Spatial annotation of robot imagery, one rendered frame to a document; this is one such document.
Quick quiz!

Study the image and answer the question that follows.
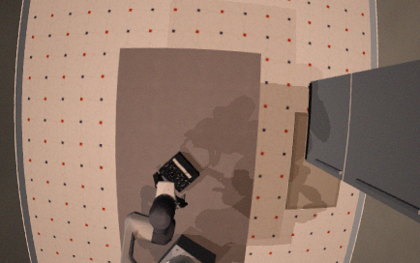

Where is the black lighting desk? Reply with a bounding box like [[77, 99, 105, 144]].
[[159, 152, 199, 192]]

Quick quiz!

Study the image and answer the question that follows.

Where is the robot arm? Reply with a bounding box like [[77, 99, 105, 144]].
[[120, 181, 194, 263]]

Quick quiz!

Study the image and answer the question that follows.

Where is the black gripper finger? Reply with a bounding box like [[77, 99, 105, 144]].
[[176, 193, 188, 209], [153, 172, 164, 188]]

